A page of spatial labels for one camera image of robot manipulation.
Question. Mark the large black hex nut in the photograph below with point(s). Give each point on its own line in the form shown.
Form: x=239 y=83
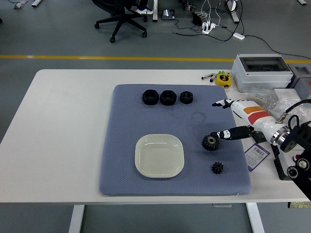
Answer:
x=164 y=100
x=145 y=99

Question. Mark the grey device box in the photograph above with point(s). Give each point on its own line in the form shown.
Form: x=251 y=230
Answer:
x=303 y=85

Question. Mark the large black gear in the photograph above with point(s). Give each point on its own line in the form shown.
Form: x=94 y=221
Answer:
x=210 y=144

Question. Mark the bag of blue resistors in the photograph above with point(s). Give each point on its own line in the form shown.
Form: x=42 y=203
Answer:
x=260 y=97

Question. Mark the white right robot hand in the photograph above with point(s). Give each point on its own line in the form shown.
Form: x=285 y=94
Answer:
x=252 y=116

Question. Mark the white power strip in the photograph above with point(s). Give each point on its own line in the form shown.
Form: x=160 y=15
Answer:
x=208 y=27

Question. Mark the purple label card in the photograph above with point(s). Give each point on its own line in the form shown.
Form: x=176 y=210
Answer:
x=255 y=157

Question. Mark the black power brick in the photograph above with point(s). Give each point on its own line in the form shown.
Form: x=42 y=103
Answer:
x=196 y=18

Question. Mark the white power adapter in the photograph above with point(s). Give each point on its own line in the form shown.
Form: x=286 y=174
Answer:
x=239 y=36

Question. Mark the white table leg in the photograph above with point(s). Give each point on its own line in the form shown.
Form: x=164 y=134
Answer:
x=255 y=218
x=76 y=218

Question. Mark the white square plate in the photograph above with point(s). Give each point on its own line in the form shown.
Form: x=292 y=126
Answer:
x=159 y=156

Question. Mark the white flat box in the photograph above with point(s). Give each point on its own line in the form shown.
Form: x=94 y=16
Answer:
x=286 y=93

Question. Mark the grey electrical enclosure box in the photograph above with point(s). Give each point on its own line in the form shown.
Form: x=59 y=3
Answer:
x=257 y=78

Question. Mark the small black gear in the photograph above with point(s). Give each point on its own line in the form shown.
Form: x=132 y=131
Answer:
x=217 y=168

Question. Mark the black and white marker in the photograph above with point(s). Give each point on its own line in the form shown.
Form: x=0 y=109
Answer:
x=206 y=77

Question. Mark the small black hex nut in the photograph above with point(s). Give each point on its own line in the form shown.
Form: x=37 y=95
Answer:
x=182 y=99

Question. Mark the yellow tape measure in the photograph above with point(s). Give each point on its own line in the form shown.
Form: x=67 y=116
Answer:
x=224 y=79

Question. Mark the blue-grey textured mat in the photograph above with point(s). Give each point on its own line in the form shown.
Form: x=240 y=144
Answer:
x=121 y=145

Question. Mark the person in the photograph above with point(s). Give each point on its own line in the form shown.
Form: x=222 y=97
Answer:
x=143 y=10

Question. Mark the green capped marker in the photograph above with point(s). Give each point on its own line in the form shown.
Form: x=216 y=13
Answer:
x=220 y=72

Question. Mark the black office chair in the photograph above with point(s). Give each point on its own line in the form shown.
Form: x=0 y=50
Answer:
x=121 y=20

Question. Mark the black desk phone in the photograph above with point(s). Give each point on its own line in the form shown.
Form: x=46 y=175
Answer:
x=168 y=14

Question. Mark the bag of clear plastic parts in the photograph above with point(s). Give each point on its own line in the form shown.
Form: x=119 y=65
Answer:
x=279 y=106

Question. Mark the white desk leg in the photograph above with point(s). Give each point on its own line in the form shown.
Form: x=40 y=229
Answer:
x=155 y=11
x=233 y=12

